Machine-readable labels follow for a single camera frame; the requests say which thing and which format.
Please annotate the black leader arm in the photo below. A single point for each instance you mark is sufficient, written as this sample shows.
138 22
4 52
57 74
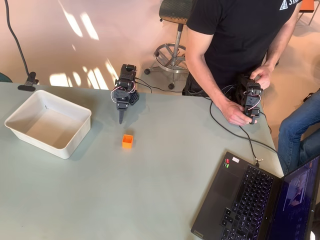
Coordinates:
252 96

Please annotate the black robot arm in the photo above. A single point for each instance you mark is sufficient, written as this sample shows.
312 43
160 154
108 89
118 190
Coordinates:
126 81

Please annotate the person's left forearm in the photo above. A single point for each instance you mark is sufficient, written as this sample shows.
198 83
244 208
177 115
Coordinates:
277 47

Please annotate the person's right hand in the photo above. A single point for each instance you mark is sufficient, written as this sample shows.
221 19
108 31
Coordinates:
236 115

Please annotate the person's right forearm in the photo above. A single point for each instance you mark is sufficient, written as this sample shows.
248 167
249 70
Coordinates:
207 80

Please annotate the dark green chair edge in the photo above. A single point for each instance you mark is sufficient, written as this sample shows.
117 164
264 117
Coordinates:
5 78

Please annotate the black laptop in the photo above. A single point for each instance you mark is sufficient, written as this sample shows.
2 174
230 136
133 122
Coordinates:
240 190

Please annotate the black chair caster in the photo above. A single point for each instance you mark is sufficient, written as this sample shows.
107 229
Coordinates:
277 62

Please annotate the person's left hand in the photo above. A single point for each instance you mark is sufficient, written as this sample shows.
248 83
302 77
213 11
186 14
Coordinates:
265 76

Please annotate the orange cube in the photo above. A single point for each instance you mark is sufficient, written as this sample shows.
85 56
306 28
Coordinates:
127 141

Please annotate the black table clamp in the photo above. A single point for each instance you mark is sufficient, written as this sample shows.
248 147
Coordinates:
29 81

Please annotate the leg in blue jeans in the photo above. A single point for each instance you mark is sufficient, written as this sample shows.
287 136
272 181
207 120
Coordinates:
295 130

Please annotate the person in black t-shirt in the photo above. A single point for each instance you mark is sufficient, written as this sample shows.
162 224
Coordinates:
237 37

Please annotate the white plastic bin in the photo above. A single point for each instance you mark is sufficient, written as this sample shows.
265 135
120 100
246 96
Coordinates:
62 150

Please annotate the metal stool with mesh seat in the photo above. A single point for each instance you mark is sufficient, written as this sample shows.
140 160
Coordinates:
176 47

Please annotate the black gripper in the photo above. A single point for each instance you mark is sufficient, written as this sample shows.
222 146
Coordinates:
122 105

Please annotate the orange chair with metal leg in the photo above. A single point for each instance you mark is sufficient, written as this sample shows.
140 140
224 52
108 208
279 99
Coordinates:
306 6

